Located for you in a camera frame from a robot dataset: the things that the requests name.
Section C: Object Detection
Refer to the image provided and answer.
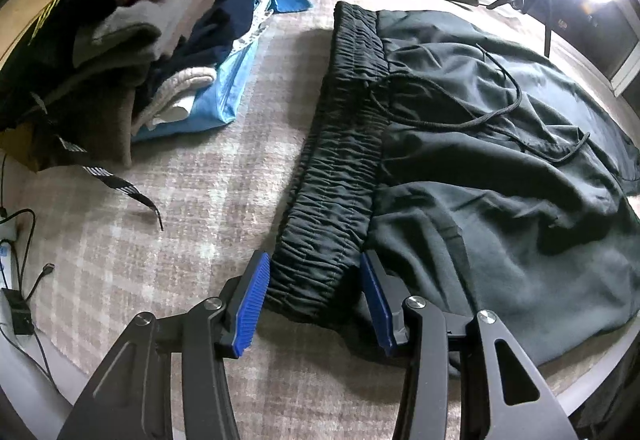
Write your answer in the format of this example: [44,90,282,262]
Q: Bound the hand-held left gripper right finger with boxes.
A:
[359,251,593,440]

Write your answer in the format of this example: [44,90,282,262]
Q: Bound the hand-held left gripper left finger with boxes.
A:
[57,250,273,440]

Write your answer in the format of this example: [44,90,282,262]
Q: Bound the black drawstring pants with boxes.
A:
[262,0,640,378]

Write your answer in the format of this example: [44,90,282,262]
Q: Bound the pile of folded clothes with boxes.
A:
[0,0,166,231]

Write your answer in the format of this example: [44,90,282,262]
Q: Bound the plaid blanket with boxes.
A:
[10,0,640,440]

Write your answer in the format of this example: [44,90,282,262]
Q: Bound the blue cloth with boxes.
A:
[132,0,313,143]

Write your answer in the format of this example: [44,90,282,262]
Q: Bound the dark brown garment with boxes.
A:
[30,65,151,171]

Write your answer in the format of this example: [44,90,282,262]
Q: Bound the black power adapter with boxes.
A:
[0,287,33,336]

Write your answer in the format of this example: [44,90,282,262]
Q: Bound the beige knit cloth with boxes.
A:
[132,67,216,131]

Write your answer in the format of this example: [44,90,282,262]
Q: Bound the white power strip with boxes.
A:
[0,207,16,291]

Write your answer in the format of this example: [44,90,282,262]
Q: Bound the white patterned garment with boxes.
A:
[230,0,277,57]

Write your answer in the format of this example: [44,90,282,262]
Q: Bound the navy garment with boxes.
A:
[165,0,266,86]

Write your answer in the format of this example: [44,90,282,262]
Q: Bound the black tripod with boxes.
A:
[487,0,557,58]

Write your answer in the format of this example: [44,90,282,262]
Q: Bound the black cable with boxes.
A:
[22,263,56,302]

